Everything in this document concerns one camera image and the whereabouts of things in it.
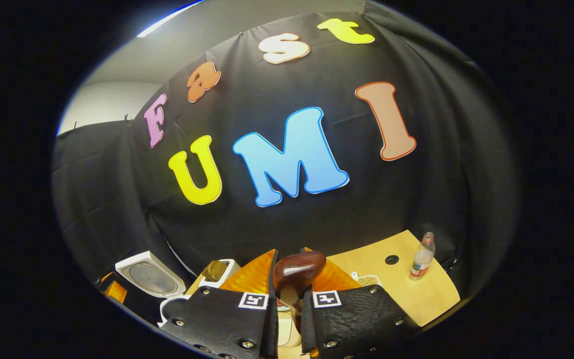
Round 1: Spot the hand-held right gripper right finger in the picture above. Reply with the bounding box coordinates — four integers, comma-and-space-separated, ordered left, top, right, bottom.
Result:
299, 258, 423, 359

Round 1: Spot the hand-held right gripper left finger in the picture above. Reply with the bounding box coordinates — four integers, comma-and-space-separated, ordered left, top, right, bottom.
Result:
159, 248, 281, 359

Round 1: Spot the white rice cooker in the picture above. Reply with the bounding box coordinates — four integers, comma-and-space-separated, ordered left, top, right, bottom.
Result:
115, 250, 193, 328

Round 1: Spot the white chopstick holder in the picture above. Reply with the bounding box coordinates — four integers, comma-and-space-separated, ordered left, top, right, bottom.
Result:
198, 258, 242, 290

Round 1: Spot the dark wooden spoon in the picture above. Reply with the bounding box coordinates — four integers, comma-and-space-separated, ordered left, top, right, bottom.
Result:
273, 250, 327, 308

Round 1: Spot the small white dish of grains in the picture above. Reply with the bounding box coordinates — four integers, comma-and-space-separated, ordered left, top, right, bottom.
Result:
350, 271, 383, 289

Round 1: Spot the clear plastic bottle red label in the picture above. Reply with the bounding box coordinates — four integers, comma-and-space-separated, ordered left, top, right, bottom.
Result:
409, 231, 436, 281

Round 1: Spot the black backdrop cloth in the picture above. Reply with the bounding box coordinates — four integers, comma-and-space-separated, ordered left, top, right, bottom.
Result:
52, 2, 519, 325

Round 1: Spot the white power cable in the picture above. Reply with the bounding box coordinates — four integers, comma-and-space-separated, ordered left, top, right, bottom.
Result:
160, 234, 184, 276

